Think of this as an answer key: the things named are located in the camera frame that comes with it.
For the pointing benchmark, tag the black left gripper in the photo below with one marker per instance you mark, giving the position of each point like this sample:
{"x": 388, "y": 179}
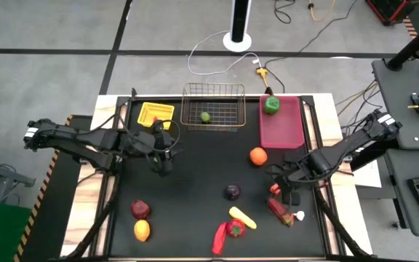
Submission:
{"x": 162, "y": 143}

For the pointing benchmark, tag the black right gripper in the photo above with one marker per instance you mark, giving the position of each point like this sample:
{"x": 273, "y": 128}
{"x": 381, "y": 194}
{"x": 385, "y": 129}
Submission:
{"x": 291, "y": 176}

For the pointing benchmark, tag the small red carrot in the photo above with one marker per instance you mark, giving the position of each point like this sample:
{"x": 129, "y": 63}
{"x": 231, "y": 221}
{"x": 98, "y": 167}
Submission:
{"x": 275, "y": 189}

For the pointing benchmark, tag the white garlic bulb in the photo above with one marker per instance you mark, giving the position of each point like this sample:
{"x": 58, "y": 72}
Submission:
{"x": 299, "y": 215}

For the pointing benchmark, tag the dark red round fruit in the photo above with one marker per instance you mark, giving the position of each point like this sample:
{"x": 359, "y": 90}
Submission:
{"x": 140, "y": 209}

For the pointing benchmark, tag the dark purple round vegetable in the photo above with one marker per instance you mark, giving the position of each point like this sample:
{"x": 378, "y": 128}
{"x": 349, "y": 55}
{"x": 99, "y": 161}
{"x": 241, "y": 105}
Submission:
{"x": 233, "y": 192}

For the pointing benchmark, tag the green lime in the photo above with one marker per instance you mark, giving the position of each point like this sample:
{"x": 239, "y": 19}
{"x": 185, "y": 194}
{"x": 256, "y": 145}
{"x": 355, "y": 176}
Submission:
{"x": 205, "y": 117}

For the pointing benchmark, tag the red bell pepper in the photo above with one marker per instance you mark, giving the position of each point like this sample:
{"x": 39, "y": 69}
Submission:
{"x": 235, "y": 228}

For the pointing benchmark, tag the yellow orange oval fruit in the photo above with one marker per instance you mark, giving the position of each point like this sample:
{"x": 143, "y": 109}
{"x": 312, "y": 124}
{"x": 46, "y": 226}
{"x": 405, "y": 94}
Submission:
{"x": 142, "y": 230}

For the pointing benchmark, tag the long red pepper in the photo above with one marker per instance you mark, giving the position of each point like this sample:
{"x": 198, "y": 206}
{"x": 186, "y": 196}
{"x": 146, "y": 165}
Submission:
{"x": 219, "y": 239}

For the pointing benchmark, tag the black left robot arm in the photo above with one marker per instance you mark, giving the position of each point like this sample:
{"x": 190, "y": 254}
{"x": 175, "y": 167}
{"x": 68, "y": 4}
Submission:
{"x": 96, "y": 138}

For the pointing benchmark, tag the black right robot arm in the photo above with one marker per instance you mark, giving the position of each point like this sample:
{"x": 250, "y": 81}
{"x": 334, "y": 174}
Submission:
{"x": 340, "y": 151}

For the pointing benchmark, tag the black table mat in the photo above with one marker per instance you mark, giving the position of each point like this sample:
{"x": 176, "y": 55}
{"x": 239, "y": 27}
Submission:
{"x": 202, "y": 182}

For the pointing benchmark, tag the yellow plastic basket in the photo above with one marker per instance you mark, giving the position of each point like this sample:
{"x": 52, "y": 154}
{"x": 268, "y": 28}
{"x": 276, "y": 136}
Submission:
{"x": 156, "y": 114}

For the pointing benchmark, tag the pink plastic bin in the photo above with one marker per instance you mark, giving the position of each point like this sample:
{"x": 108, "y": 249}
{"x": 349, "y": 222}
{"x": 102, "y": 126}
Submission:
{"x": 284, "y": 127}

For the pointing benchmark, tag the green bell pepper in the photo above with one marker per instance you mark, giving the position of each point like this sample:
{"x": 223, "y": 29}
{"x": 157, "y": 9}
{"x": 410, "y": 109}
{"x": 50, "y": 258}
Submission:
{"x": 271, "y": 105}

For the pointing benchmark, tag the grey desk with keyboard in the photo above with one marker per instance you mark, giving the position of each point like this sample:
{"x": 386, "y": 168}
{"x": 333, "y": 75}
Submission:
{"x": 402, "y": 203}

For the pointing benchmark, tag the hazard striped black platform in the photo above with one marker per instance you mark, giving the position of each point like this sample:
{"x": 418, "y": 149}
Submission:
{"x": 56, "y": 203}

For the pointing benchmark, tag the yellow power plug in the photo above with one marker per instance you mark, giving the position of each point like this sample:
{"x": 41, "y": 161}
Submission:
{"x": 262, "y": 72}

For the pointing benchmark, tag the grey desk with pole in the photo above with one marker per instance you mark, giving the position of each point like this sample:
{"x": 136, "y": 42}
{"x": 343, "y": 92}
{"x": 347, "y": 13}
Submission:
{"x": 398, "y": 109}

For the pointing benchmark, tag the black pole white round base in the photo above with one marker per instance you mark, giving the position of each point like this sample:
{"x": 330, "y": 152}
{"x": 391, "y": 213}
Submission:
{"x": 238, "y": 22}

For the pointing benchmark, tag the black slanted pole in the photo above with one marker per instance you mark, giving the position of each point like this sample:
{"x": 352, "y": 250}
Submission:
{"x": 413, "y": 45}

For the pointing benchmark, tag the red black crate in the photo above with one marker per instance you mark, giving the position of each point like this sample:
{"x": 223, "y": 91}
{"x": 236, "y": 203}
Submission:
{"x": 387, "y": 9}

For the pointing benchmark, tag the black metal table frame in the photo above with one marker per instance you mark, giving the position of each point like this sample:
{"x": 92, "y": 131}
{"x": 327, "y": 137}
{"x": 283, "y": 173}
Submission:
{"x": 151, "y": 98}

